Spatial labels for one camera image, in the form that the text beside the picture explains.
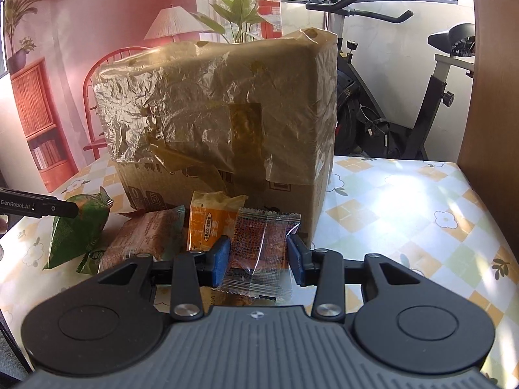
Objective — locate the black exercise bike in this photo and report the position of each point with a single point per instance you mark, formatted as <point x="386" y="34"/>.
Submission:
<point x="400" y="89"/>

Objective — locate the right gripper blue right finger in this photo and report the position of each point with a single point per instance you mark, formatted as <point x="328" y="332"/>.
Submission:
<point x="324" y="269"/>

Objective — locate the plastic-lined cardboard box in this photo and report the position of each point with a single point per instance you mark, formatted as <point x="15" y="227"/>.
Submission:
<point x="255" y="119"/>

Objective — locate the brown toast bread packet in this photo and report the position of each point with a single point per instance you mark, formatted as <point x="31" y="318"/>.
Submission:
<point x="159" y="234"/>

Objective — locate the orange whole-wheat bread packet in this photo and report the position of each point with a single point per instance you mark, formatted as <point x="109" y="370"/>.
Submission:
<point x="211" y="215"/>

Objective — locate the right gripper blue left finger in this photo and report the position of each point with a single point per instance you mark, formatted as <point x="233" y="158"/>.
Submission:
<point x="193" y="270"/>

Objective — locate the wooden headboard panel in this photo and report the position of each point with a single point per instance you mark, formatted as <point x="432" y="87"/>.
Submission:
<point x="489" y="151"/>

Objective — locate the floral checkered tablecloth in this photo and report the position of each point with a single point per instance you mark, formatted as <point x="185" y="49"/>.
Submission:
<point x="424" y="215"/>

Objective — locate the green rice cracker bag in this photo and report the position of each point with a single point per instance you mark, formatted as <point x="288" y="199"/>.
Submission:
<point x="78" y="236"/>

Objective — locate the clear red snack packet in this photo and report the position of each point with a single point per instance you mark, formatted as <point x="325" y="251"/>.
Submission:
<point x="257" y="265"/>

